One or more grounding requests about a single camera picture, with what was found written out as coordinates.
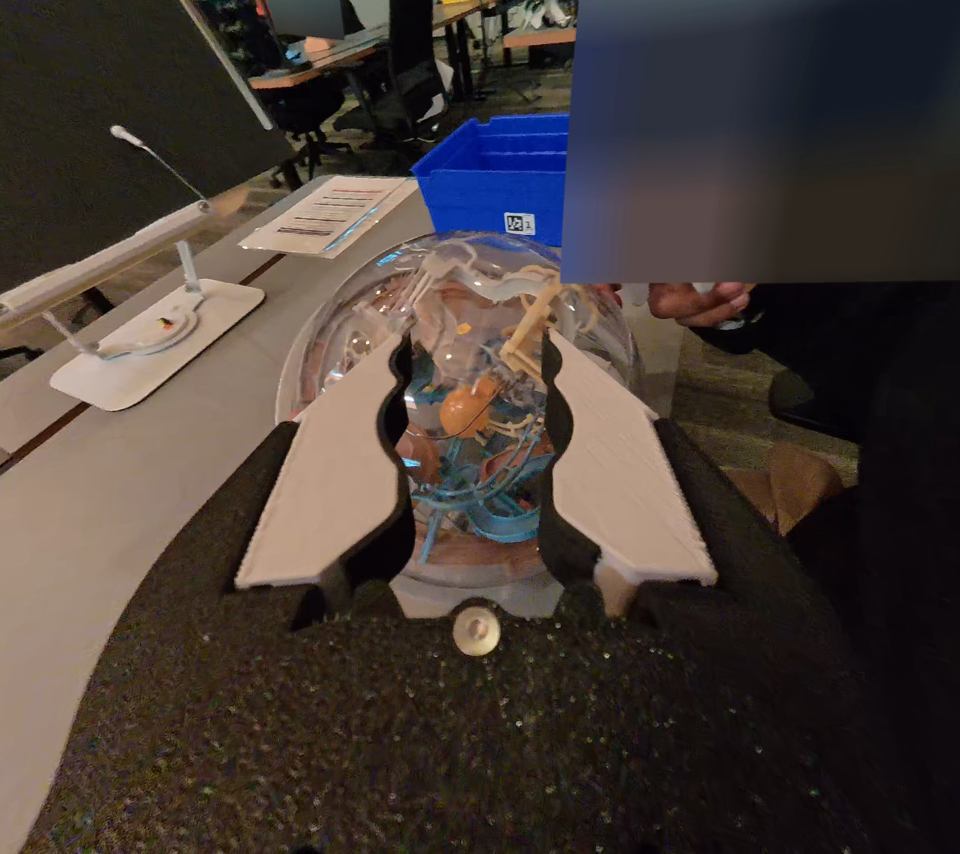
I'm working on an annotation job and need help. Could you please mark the wooden office desk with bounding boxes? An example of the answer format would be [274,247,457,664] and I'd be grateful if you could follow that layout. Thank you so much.
[247,33,391,92]

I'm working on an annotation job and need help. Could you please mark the person's right forearm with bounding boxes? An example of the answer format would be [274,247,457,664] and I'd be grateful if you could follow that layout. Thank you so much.
[686,283,960,383]

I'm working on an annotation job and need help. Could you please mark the laminated printed sheet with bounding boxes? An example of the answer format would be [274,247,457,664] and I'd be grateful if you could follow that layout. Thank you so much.
[237,175,419,261]

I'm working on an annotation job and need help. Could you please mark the white model on stand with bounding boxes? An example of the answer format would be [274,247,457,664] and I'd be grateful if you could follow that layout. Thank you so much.
[0,124,267,413]

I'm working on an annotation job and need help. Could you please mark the black office chair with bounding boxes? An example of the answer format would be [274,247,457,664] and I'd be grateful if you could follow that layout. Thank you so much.
[333,0,453,149]
[258,70,354,189]

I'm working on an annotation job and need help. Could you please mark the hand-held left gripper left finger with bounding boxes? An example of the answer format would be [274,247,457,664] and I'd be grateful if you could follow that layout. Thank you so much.
[233,333,416,591]

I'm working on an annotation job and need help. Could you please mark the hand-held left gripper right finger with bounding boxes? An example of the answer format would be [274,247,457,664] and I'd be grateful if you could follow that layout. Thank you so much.
[538,329,720,587]

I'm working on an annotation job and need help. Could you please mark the person's right hand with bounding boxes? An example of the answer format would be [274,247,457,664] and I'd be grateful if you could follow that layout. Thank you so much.
[598,283,756,329]

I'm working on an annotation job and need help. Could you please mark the clear plastic maze ball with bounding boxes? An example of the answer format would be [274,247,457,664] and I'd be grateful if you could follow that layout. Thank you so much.
[274,230,646,590]

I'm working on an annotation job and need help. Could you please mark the blue plastic bin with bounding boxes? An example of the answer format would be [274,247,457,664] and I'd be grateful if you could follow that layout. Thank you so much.
[410,113,571,248]

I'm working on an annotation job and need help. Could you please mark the black divider panel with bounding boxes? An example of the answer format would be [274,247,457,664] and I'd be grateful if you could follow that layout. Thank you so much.
[0,0,295,294]

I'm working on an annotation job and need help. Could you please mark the person's tan trousers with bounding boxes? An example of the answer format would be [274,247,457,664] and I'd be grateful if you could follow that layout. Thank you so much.
[723,440,847,539]

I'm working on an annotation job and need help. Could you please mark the person's black jacket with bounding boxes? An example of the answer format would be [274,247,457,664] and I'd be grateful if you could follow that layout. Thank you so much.
[750,344,960,854]

